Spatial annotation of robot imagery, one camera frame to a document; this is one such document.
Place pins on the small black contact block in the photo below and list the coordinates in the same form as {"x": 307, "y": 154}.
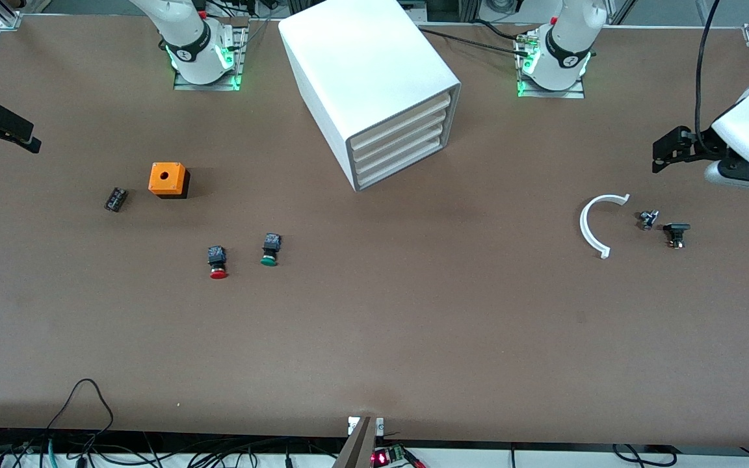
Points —
{"x": 116, "y": 199}

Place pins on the small black silver switch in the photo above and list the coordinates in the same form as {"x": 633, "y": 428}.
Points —
{"x": 647, "y": 220}

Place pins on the orange button box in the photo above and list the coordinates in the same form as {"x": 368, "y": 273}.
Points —
{"x": 166, "y": 177}

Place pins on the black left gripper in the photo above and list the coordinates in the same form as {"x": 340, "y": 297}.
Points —
{"x": 703, "y": 142}

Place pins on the circuit board with red light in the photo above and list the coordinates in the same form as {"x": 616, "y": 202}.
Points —
{"x": 387, "y": 457}

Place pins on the cream cabinet drawer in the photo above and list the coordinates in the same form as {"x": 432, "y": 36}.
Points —
{"x": 399, "y": 122}
{"x": 400, "y": 138}
{"x": 400, "y": 164}
{"x": 400, "y": 151}

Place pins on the black selector switch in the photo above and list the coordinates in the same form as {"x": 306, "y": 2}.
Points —
{"x": 676, "y": 229}

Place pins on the white curved plastic arc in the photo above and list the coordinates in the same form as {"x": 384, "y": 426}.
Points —
{"x": 584, "y": 224}

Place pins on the white drawer cabinet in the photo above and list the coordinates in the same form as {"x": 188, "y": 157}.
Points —
{"x": 361, "y": 58}

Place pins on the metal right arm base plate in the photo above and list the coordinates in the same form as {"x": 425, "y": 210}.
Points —
{"x": 218, "y": 86}

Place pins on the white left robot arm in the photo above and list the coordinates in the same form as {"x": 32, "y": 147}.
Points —
{"x": 569, "y": 39}

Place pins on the green push button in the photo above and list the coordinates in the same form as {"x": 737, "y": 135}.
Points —
{"x": 270, "y": 250}

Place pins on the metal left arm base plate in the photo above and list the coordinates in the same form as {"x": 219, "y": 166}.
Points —
{"x": 569, "y": 95}

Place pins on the grey wedge post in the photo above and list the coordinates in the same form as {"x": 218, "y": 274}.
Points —
{"x": 358, "y": 448}

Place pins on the red push button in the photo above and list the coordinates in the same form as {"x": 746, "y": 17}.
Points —
{"x": 218, "y": 260}

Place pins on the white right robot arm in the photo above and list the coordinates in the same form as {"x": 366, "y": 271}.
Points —
{"x": 186, "y": 39}

